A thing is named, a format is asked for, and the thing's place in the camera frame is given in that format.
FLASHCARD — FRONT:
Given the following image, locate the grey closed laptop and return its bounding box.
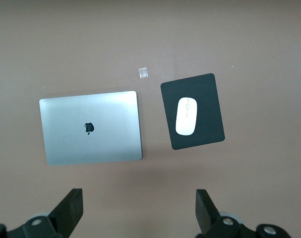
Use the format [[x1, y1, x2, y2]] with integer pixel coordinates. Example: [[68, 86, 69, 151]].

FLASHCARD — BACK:
[[39, 90, 144, 167]]

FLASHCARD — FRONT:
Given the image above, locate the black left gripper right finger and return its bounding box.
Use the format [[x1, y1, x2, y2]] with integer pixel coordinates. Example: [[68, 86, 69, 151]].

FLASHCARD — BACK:
[[195, 188, 255, 238]]

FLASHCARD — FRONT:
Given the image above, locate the white computer mouse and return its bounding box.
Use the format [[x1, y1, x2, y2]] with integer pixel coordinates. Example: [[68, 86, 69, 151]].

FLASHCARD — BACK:
[[175, 97, 198, 136]]

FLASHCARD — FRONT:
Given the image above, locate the black mouse pad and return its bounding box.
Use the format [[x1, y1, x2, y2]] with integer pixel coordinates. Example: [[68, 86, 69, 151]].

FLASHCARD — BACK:
[[160, 72, 226, 151]]

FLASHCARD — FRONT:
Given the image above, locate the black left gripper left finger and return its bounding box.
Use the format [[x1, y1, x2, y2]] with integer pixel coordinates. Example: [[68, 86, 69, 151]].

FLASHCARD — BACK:
[[6, 188, 85, 238]]

